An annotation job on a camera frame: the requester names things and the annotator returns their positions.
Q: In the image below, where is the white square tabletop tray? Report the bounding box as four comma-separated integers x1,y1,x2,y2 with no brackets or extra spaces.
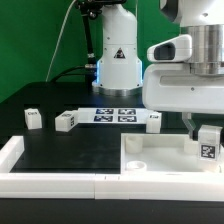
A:
121,133,224,174

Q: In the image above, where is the white cable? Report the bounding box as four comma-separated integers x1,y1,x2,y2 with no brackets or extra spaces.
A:
45,0,78,83

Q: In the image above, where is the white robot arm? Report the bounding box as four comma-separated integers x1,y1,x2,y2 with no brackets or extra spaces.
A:
93,0,224,130

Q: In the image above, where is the black cable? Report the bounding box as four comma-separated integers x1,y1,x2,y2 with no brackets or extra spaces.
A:
49,65,98,83

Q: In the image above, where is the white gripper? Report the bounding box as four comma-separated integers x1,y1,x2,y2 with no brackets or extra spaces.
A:
142,63,224,140

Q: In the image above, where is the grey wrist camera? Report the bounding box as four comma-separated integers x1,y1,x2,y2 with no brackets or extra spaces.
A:
147,34,192,63

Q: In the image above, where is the white fiducial marker sheet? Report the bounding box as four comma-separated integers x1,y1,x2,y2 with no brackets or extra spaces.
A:
78,108,149,124

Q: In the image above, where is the white U-shaped obstacle fence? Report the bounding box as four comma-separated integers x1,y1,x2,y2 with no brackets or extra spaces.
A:
0,136,224,202

